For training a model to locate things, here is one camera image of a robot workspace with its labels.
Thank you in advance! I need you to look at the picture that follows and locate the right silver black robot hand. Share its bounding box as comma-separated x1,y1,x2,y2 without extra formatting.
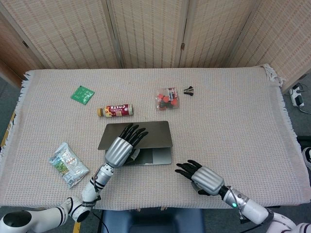
175,159,225,196

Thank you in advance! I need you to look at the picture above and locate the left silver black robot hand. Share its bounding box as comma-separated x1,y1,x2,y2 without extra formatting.
104,123,149,169

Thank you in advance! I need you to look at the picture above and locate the silver laptop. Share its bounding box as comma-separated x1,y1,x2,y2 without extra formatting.
98,120,173,166

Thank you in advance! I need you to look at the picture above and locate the woven folding screen panel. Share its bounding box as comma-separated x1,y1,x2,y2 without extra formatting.
0,0,125,70
106,0,193,69
227,0,311,93
178,0,259,68

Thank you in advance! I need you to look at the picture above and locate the red Costa coffee bottle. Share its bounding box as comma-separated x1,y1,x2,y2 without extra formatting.
97,104,135,118

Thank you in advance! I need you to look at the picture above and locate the beige woven tablecloth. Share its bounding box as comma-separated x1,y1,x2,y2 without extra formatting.
0,63,304,212

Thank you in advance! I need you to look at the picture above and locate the silver snack bag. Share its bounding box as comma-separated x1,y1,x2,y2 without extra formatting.
48,142,90,189

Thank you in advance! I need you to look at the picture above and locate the green flat packet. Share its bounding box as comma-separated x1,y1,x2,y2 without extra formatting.
70,85,95,105

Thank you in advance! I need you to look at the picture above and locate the clear bag of red pieces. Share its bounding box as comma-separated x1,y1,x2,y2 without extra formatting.
155,87,181,112

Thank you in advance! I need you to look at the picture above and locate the white black shoe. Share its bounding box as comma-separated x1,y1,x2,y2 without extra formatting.
301,147,311,171

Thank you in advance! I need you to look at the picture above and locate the white power strip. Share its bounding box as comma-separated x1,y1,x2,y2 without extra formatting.
288,83,306,108

